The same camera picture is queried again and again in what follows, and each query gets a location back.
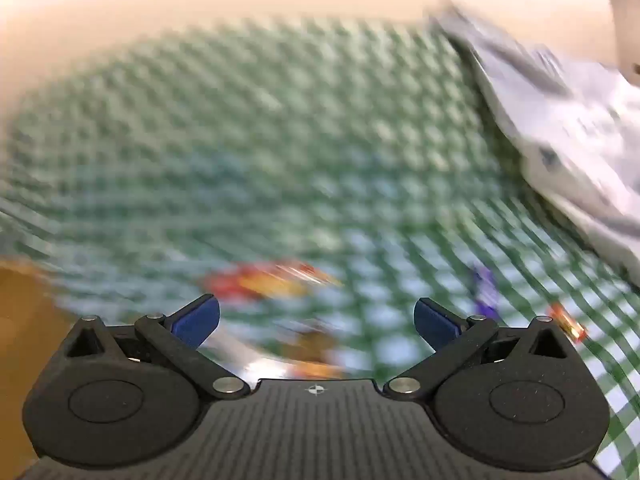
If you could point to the green checked cloth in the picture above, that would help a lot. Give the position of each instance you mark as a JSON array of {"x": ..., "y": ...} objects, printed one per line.
[{"x": 300, "y": 135}]

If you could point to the clear red-edged snack packet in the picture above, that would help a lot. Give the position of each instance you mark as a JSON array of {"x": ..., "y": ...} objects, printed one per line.
[{"x": 565, "y": 320}]

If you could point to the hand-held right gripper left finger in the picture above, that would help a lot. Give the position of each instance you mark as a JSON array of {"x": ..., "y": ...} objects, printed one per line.
[{"x": 197, "y": 320}]

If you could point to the white plastic bag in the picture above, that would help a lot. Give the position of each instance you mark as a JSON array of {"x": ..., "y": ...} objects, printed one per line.
[{"x": 575, "y": 125}]

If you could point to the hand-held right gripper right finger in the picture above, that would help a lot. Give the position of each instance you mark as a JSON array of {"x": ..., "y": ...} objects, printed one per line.
[{"x": 435, "y": 322}]

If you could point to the red snack packet orange print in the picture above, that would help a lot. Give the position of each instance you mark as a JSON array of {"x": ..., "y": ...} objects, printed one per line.
[{"x": 260, "y": 280}]

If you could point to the purple snack bar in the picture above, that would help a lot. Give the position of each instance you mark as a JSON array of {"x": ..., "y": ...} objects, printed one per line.
[{"x": 485, "y": 295}]

